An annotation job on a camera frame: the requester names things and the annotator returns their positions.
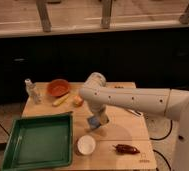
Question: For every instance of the orange fruit piece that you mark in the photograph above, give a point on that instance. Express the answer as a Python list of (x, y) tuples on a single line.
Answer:
[(78, 101)]

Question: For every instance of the white cup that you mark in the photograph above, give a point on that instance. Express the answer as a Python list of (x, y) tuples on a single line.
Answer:
[(86, 145)]

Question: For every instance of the orange bowl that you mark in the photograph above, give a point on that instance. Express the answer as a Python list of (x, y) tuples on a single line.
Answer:
[(58, 87)]

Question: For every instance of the green plastic tray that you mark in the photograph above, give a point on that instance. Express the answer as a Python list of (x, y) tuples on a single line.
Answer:
[(39, 142)]

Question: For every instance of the blue sponge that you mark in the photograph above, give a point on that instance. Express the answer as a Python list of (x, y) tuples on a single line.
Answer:
[(93, 122)]

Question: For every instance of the wooden table leg middle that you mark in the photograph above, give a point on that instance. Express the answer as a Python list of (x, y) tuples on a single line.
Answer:
[(106, 13)]

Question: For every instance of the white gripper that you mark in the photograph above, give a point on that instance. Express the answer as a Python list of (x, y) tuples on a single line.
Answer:
[(98, 110)]

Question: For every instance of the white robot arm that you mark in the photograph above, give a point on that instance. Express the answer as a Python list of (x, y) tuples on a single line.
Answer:
[(170, 103)]

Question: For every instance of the wooden table leg left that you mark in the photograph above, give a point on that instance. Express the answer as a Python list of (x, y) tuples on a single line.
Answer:
[(43, 13)]

